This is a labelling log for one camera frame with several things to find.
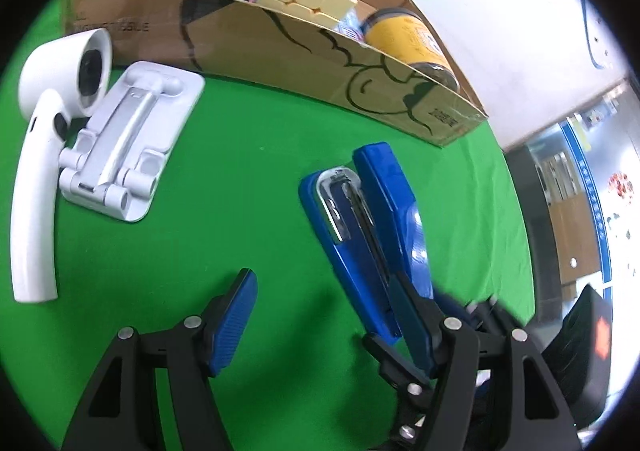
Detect green table cloth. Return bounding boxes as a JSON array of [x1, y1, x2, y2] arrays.
[[1, 78, 534, 450]]

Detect yellow label tea jar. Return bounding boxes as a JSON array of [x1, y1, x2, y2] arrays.
[[361, 7, 460, 92]]

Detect brown cardboard box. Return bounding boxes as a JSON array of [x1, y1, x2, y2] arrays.
[[63, 0, 486, 147]]

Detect white folding phone stand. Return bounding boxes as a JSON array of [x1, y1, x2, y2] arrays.
[[58, 61, 205, 223]]

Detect white handheld fan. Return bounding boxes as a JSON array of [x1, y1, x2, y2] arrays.
[[10, 29, 112, 304]]

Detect glass door with blue strip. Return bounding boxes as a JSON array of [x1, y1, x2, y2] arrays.
[[506, 78, 639, 324]]

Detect cartoon board game box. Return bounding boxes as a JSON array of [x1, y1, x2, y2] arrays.
[[250, 0, 364, 43]]

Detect blue stapler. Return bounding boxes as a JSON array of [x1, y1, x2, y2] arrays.
[[298, 142, 433, 345]]

